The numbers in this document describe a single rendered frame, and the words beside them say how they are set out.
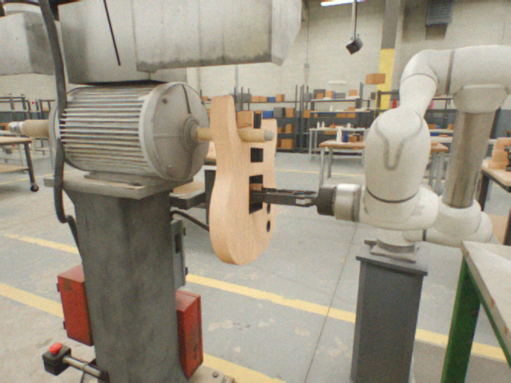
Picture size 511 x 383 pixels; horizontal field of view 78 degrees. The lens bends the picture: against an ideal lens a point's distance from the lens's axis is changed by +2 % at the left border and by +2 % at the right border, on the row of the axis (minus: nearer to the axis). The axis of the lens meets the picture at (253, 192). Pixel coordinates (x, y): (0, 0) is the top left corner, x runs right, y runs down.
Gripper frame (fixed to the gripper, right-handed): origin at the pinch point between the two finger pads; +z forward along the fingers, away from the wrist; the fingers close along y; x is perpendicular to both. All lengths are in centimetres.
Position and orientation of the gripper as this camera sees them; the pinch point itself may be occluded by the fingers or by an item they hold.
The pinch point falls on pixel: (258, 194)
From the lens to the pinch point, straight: 83.5
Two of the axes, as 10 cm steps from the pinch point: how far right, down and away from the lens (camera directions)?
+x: 0.4, -9.9, -1.2
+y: 4.0, -0.9, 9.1
